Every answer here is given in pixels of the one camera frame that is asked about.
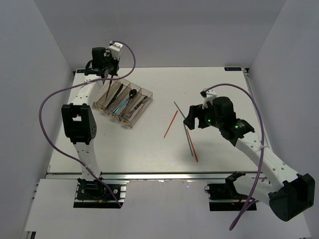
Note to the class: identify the orange chopstick near spoons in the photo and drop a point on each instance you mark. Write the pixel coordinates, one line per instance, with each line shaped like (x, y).
(170, 124)

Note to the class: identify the black spoon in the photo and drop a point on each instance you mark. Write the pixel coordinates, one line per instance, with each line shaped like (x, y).
(132, 94)

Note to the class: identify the blue label right corner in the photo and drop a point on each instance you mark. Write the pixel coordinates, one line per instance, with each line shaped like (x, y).
(232, 69)

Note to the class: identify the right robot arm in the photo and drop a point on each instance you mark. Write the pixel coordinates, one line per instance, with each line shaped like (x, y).
(289, 192)

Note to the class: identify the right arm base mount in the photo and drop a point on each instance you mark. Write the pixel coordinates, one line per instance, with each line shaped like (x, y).
(222, 200)

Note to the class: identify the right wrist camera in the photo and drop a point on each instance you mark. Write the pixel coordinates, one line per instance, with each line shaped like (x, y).
(209, 96)

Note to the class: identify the clear acrylic utensil organizer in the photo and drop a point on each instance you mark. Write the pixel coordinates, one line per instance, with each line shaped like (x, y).
(123, 100)

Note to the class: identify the blue iridescent knife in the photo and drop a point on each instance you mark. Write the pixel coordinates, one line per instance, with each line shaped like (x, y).
(109, 85)

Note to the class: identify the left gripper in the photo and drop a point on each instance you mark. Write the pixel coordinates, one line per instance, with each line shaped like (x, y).
(109, 57)

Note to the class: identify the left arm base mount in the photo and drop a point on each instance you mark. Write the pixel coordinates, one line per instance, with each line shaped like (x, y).
(94, 195)

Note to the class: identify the teal chopstick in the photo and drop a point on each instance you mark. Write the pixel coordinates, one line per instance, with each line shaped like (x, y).
(188, 140)
(179, 110)

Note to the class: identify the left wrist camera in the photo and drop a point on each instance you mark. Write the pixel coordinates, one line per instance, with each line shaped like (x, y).
(116, 49)

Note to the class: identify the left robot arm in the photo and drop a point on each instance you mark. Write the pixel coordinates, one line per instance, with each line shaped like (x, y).
(78, 120)

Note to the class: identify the black iridescent knife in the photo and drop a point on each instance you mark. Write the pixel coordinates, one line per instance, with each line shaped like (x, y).
(115, 95)

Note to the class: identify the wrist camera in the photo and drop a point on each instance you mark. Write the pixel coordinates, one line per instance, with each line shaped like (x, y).
(116, 49)
(209, 96)

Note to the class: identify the rainbow iridescent spoon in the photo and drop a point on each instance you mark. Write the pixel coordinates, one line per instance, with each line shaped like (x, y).
(117, 109)

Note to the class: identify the orange chopstick lower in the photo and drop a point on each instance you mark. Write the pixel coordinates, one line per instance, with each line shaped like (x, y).
(192, 146)

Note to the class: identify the aluminium table edge rail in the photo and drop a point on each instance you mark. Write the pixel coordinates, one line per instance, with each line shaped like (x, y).
(151, 176)

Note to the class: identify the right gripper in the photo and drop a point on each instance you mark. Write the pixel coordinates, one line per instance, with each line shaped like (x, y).
(193, 113)

